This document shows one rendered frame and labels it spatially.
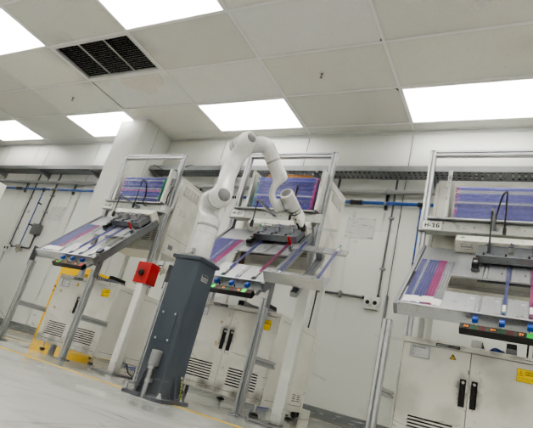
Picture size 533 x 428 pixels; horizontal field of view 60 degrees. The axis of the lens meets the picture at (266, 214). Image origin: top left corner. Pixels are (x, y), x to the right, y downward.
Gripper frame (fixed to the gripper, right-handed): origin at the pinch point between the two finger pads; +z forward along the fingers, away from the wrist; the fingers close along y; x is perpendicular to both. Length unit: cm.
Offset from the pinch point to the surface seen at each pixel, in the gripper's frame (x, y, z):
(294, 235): 11.4, 5.7, 12.8
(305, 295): -10, -52, 2
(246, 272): 31.2, -34.0, -0.8
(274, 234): 26.4, 7.1, 11.5
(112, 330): 164, -49, 42
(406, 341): -60, -62, 32
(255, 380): 30, -84, 41
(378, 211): -9, 142, 136
